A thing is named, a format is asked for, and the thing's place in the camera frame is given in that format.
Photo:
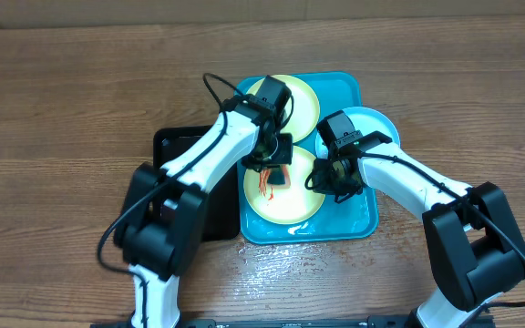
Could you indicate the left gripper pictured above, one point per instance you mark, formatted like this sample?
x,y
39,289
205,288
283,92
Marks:
x,y
284,153

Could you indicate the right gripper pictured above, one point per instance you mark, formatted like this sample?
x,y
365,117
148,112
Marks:
x,y
324,186

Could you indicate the green and orange sponge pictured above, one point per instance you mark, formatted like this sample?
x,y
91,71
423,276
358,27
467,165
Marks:
x,y
277,177

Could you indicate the yellow-green plate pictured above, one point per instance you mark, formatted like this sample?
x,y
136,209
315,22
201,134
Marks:
x,y
306,108
284,204

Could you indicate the light blue plate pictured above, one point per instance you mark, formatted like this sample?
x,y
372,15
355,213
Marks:
x,y
368,120

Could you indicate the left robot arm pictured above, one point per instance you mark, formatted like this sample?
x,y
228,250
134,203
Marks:
x,y
162,219

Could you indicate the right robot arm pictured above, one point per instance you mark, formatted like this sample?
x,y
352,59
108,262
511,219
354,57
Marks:
x,y
475,247

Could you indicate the teal plastic tray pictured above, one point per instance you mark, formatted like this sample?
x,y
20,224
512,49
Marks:
x,y
352,219

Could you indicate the black plastic tray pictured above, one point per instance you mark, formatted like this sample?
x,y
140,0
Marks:
x,y
222,221

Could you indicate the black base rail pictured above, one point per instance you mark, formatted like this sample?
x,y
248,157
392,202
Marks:
x,y
374,321

